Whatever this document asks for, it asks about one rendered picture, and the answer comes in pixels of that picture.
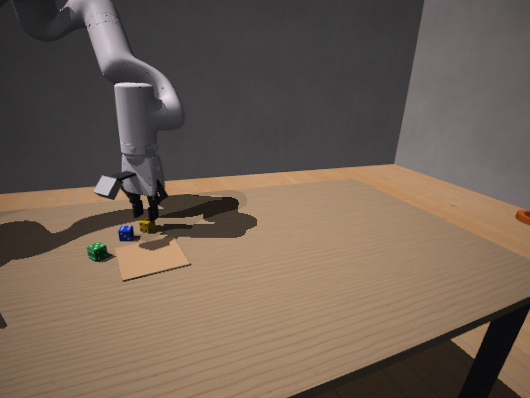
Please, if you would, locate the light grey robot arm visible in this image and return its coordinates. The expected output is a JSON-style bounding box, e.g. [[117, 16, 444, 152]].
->
[[11, 0, 185, 200]]

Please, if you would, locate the peach square mat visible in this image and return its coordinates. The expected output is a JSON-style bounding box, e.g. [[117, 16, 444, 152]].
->
[[115, 237, 190, 282]]

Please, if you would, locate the yellow die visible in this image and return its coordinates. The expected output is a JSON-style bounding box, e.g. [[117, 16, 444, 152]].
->
[[139, 217, 156, 233]]

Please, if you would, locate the green die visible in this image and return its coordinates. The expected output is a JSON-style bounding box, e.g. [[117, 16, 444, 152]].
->
[[87, 242, 108, 262]]

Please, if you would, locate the blue die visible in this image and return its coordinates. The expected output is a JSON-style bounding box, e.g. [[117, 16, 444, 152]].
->
[[118, 226, 134, 241]]

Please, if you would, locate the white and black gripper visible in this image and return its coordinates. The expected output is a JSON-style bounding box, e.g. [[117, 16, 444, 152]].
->
[[121, 152, 168, 222]]

